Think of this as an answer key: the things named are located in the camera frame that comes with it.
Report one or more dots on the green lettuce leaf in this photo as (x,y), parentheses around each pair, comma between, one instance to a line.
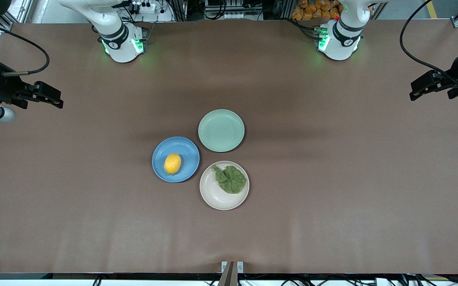
(231,180)

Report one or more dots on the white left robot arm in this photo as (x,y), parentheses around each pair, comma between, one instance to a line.
(340,39)

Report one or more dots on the yellow lemon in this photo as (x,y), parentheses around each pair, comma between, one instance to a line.
(172,163)

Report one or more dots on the blue plate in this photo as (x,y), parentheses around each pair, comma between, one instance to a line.
(187,151)

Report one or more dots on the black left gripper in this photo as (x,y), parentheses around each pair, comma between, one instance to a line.
(456,74)

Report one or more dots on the brown table cover sheet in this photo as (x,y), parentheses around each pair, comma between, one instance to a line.
(332,198)

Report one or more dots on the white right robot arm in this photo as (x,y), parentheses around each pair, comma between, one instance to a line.
(119,39)

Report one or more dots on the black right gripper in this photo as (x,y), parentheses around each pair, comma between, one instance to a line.
(2,88)

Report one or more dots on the light green plate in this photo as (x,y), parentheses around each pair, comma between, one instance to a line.
(221,131)

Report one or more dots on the beige plate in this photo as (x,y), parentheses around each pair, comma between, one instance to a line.
(221,198)

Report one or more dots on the white bracket with post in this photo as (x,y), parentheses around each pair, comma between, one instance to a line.
(231,272)

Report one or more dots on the orange snack bag heap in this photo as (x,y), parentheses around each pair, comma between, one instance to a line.
(312,10)

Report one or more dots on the white power strip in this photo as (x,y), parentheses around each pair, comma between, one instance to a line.
(143,7)

